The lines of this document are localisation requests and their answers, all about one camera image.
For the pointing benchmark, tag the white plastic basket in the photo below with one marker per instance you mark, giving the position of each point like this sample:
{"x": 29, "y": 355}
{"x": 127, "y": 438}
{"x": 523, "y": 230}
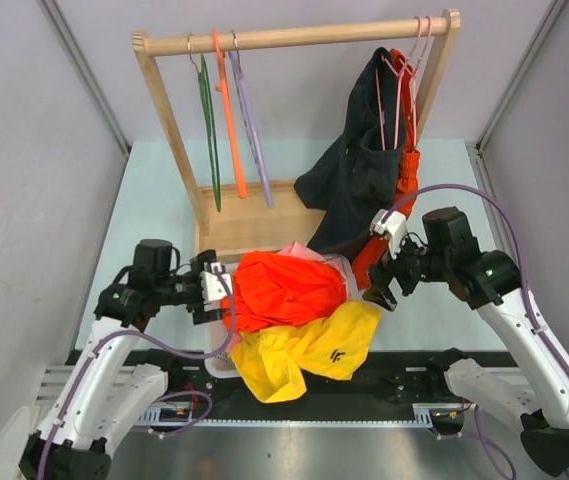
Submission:
{"x": 221, "y": 366}

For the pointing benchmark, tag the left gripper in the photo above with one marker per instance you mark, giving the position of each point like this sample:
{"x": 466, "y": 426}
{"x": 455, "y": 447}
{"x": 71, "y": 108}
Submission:
{"x": 196, "y": 307}

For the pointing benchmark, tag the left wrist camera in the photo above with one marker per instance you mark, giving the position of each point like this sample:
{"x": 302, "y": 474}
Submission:
{"x": 216, "y": 282}

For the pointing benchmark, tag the black shorts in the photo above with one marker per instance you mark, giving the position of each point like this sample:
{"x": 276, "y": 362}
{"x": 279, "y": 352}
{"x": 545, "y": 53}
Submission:
{"x": 354, "y": 178}

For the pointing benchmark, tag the dark orange hanging shorts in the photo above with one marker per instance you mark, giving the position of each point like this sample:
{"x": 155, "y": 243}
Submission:
{"x": 407, "y": 181}

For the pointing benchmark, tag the yellow shorts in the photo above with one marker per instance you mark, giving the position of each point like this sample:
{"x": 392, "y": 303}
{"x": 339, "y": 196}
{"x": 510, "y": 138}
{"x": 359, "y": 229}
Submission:
{"x": 271, "y": 362}

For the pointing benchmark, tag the lilac hanger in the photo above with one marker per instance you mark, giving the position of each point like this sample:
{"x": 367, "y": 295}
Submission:
{"x": 249, "y": 122}

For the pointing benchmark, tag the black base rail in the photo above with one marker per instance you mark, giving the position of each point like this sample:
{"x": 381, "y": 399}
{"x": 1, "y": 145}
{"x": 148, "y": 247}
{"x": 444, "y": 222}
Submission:
{"x": 386, "y": 387}

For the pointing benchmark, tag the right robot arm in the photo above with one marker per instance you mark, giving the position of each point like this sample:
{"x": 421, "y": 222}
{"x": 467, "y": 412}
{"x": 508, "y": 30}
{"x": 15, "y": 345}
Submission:
{"x": 490, "y": 284}

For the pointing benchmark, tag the pink hanger with black shorts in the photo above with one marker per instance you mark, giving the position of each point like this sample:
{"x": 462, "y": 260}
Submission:
{"x": 379, "y": 99}

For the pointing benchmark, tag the green hanger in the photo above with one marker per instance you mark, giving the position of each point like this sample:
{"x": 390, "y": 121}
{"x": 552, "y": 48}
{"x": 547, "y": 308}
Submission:
{"x": 204, "y": 87}

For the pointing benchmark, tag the pink patterned cloth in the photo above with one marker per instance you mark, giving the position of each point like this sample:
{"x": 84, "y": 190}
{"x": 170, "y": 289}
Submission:
{"x": 300, "y": 251}

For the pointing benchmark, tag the wooden clothes rack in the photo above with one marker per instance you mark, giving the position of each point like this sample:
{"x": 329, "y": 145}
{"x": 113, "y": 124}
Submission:
{"x": 248, "y": 224}

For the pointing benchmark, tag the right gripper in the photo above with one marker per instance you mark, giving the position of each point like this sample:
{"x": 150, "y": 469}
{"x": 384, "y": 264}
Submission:
{"x": 382, "y": 274}

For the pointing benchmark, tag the orange plastic hanger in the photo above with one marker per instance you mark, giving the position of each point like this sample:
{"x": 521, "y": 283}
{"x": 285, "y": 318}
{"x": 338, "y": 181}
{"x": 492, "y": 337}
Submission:
{"x": 223, "y": 89}

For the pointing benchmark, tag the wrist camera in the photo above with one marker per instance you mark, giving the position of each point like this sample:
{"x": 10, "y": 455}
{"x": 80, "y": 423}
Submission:
{"x": 390, "y": 226}
{"x": 216, "y": 282}

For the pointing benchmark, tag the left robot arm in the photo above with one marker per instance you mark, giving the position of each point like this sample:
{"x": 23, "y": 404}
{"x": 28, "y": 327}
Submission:
{"x": 121, "y": 371}

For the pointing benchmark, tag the bright orange shorts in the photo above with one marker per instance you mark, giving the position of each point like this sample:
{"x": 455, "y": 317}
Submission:
{"x": 270, "y": 290}

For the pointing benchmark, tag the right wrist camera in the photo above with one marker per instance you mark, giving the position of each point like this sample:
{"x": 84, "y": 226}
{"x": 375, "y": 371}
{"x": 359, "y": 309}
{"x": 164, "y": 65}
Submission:
{"x": 390, "y": 226}

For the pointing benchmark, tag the pink hanger with orange shorts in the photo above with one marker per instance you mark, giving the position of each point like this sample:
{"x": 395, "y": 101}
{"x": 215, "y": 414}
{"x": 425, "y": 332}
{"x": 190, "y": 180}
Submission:
{"x": 414, "y": 100}

